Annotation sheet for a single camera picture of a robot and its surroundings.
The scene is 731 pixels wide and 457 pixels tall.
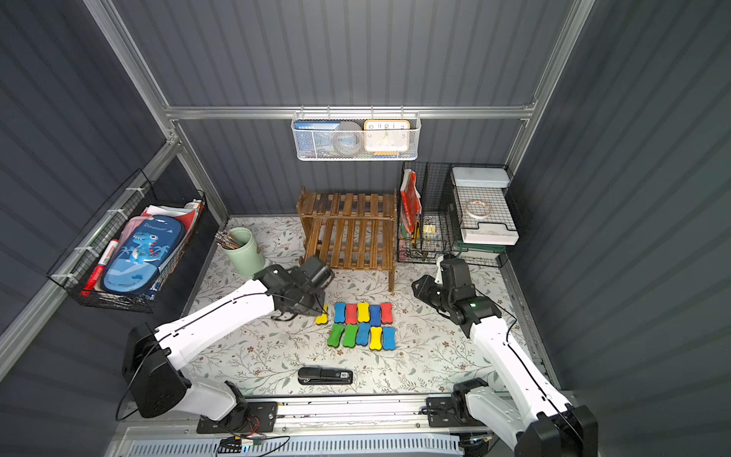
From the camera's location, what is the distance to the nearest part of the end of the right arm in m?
0.55

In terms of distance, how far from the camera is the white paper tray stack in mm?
927

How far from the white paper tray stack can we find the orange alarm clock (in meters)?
0.25

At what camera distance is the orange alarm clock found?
2.95 feet
